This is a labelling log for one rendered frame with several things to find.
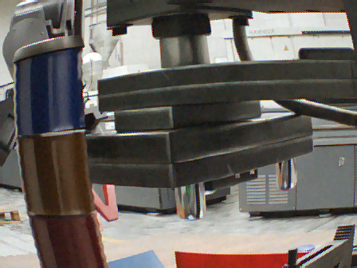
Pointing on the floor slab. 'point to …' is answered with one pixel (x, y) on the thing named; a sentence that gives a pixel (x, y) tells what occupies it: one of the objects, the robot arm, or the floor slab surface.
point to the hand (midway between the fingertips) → (101, 218)
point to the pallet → (10, 214)
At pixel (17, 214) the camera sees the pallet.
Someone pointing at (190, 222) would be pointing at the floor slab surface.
